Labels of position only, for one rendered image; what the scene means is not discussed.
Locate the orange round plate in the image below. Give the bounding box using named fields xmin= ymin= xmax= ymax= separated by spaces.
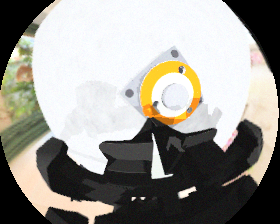
xmin=140 ymin=61 xmax=201 ymax=124

